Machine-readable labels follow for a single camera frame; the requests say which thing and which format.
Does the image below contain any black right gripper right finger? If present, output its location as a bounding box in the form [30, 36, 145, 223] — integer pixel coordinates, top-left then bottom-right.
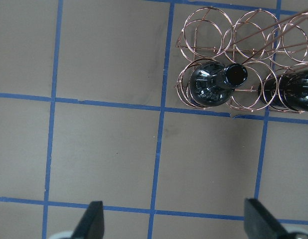
[244, 198, 297, 239]

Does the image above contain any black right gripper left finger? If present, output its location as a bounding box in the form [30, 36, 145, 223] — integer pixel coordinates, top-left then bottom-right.
[71, 201, 105, 239]

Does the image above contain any dark wine bottle in basket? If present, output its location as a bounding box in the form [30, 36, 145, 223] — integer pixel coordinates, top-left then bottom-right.
[188, 61, 248, 107]

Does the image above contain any copper wire wine basket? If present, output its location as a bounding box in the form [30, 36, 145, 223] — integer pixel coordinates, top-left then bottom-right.
[175, 7, 308, 114]

